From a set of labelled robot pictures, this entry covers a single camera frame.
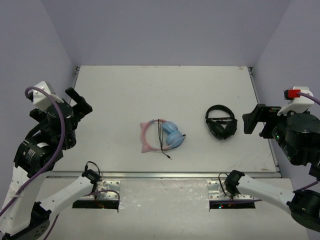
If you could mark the metal base plate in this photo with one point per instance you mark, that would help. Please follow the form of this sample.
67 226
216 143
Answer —
217 192
104 190

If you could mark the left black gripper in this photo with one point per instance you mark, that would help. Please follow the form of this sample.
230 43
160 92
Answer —
81 105

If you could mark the metal table rail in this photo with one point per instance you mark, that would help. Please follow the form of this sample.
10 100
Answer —
161 175

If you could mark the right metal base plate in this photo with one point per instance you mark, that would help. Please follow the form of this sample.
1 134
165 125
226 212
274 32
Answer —
217 192

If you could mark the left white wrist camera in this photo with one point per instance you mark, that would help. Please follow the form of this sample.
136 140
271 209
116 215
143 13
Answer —
42 95

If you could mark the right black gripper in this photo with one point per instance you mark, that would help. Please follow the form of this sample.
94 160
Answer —
267 114

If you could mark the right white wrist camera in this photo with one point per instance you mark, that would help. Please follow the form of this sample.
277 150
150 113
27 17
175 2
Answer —
296 103

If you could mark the black headphones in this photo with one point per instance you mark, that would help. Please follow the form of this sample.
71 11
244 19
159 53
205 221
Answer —
221 128

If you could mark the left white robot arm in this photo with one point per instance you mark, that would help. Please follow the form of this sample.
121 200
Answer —
22 216

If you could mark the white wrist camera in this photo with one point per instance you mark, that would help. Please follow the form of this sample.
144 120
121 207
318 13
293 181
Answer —
296 103
42 95

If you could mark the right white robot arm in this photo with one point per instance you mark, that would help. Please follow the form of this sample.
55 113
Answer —
303 205

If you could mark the pink blue cat-ear headphones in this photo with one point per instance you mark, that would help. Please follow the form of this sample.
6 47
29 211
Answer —
168 133

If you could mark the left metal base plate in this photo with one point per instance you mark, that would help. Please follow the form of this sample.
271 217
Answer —
104 190

